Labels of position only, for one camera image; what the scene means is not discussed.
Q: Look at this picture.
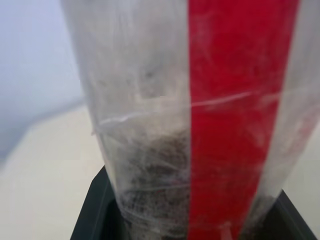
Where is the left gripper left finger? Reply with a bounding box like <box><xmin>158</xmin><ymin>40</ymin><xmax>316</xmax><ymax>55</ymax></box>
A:
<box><xmin>71</xmin><ymin>166</ymin><xmax>131</xmax><ymax>240</ymax></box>

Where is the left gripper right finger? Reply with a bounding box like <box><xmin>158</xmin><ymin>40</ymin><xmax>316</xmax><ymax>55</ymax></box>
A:
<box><xmin>246</xmin><ymin>189</ymin><xmax>319</xmax><ymax>240</ymax></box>

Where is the clear bottle red white label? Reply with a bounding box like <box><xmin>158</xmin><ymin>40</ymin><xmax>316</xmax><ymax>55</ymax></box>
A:
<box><xmin>61</xmin><ymin>0</ymin><xmax>320</xmax><ymax>240</ymax></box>

